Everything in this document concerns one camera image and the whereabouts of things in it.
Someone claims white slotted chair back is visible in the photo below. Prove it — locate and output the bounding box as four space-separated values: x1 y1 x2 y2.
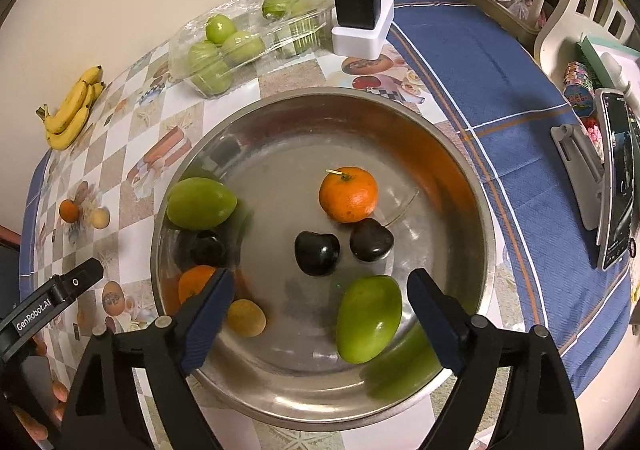
532 0 640 76

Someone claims grey phone stand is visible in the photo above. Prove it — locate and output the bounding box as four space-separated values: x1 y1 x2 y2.
550 124 608 231

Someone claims teal box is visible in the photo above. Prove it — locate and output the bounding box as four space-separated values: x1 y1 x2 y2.
575 34 640 81

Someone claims smartphone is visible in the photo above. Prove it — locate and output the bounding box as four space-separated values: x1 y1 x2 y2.
595 88 640 271

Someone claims clear plastic clamshell box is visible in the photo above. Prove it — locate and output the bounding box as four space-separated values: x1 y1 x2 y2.
167 0 335 98

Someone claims white socket block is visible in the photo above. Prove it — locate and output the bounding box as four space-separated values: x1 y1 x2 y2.
330 0 396 58

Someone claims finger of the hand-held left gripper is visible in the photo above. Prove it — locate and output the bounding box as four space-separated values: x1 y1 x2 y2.
51 257 105 303

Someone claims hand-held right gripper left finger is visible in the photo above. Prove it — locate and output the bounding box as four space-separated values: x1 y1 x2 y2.
57 267 236 450

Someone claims green jujube fruit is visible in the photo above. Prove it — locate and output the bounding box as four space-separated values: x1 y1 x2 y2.
261 0 296 20
221 30 266 66
206 15 236 45
187 41 221 74
192 66 233 95

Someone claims stack of colourful tins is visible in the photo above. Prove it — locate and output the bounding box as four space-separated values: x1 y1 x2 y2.
562 60 597 117

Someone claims pink small item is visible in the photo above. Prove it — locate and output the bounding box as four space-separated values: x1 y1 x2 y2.
582 117 606 161

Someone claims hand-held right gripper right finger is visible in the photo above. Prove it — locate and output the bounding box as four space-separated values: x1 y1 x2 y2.
406 267 586 450

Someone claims white bottle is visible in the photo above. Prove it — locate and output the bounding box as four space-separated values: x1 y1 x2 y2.
600 52 635 94

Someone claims yellow banana bunch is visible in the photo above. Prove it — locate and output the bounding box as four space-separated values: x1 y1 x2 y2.
35 65 105 151

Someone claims small brown round fruit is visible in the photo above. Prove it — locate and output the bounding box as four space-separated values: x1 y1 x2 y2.
226 299 267 337

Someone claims green mango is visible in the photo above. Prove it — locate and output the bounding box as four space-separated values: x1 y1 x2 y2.
166 177 238 231
335 275 403 365

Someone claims steel bowl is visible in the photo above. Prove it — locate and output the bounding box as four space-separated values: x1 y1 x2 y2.
150 86 497 432

